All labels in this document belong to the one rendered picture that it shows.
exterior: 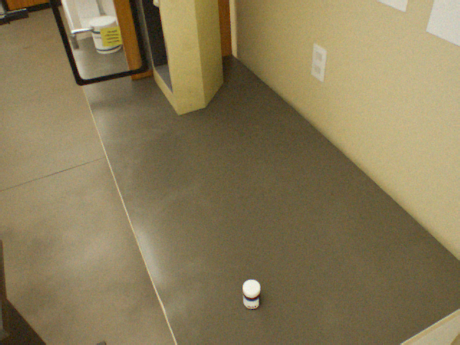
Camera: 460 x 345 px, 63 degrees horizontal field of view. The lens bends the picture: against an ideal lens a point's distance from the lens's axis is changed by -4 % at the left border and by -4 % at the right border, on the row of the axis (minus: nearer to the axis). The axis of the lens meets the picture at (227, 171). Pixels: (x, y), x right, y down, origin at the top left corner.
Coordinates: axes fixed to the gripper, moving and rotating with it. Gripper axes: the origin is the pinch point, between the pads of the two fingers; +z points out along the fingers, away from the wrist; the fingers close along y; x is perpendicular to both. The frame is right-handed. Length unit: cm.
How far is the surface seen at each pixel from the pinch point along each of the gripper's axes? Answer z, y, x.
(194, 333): 18, -120, 36
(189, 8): 53, -39, -2
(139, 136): 27, -44, 37
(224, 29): 81, -2, 24
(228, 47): 82, -2, 32
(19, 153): -44, 116, 132
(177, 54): 47, -39, 12
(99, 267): -8, -17, 131
